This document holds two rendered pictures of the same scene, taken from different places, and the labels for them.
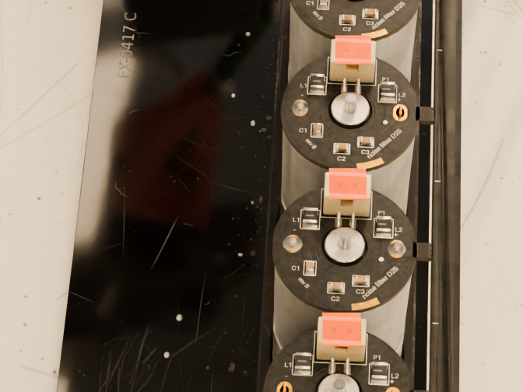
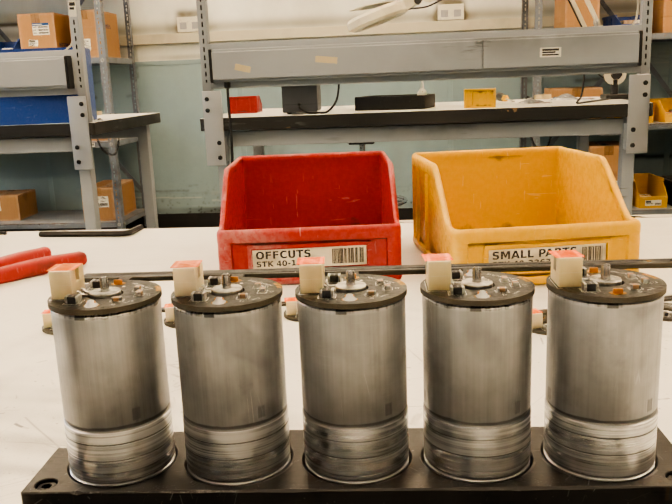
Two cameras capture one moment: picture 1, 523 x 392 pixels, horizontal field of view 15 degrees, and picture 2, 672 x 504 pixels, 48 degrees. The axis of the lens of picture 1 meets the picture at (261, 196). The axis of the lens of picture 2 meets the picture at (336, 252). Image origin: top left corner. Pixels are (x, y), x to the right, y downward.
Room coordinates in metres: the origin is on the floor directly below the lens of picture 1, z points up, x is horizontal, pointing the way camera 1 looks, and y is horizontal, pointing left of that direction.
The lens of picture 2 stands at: (0.20, 0.15, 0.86)
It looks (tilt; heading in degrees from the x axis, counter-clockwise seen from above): 13 degrees down; 270
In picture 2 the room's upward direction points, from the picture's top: 2 degrees counter-clockwise
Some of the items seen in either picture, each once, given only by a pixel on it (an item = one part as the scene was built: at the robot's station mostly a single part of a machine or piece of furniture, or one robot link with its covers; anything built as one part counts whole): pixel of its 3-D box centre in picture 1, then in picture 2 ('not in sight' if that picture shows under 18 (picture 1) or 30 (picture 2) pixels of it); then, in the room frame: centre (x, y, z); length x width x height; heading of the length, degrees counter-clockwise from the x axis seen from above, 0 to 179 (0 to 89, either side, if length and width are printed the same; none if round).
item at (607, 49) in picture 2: not in sight; (420, 60); (-0.09, -2.25, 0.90); 1.30 x 0.06 x 0.12; 175
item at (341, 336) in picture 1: (341, 344); (570, 268); (0.15, -0.01, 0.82); 0.01 x 0.01 x 0.01; 87
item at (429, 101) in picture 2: not in sight; (395, 102); (-0.03, -2.49, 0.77); 0.24 x 0.16 x 0.04; 160
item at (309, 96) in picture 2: not in sight; (302, 98); (0.29, -2.44, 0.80); 0.15 x 0.12 x 0.10; 86
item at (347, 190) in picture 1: (346, 198); (441, 271); (0.17, -0.01, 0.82); 0.01 x 0.01 x 0.01; 87
